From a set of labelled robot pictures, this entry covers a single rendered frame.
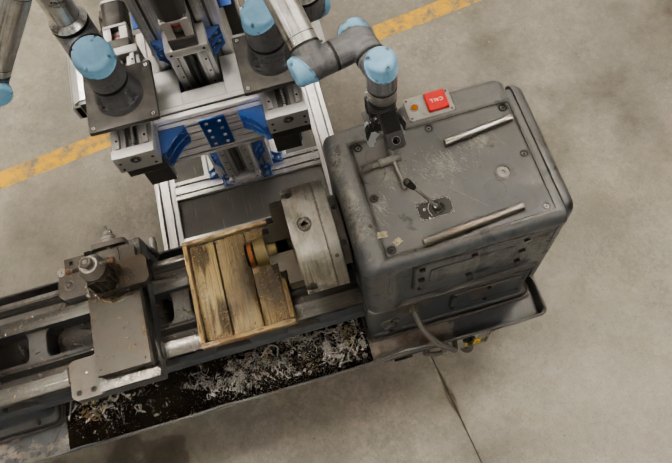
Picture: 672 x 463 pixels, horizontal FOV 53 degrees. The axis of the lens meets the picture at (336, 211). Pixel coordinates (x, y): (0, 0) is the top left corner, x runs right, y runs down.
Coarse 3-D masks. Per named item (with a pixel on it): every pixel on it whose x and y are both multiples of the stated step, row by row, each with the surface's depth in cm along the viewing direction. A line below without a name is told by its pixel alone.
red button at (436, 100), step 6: (438, 90) 193; (426, 96) 193; (432, 96) 192; (438, 96) 192; (444, 96) 192; (426, 102) 192; (432, 102) 192; (438, 102) 191; (444, 102) 191; (432, 108) 191; (438, 108) 191; (444, 108) 192
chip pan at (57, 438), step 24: (528, 288) 242; (480, 312) 240; (504, 312) 239; (528, 312) 239; (384, 336) 239; (408, 336) 239; (456, 336) 237; (48, 432) 236; (0, 456) 234; (24, 456) 233; (48, 456) 232
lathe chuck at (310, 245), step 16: (304, 192) 189; (288, 208) 186; (304, 208) 185; (288, 224) 184; (320, 224) 183; (304, 240) 183; (320, 240) 183; (304, 256) 183; (320, 256) 184; (304, 272) 185; (320, 272) 186; (320, 288) 192
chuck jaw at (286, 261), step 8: (272, 256) 194; (280, 256) 194; (288, 256) 194; (272, 264) 193; (280, 264) 193; (288, 264) 192; (296, 264) 192; (280, 272) 192; (288, 272) 191; (296, 272) 191; (296, 280) 190; (312, 288) 192
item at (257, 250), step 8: (256, 240) 196; (248, 248) 195; (256, 248) 194; (264, 248) 193; (272, 248) 195; (248, 256) 194; (256, 256) 194; (264, 256) 194; (248, 264) 195; (256, 264) 196; (264, 264) 196
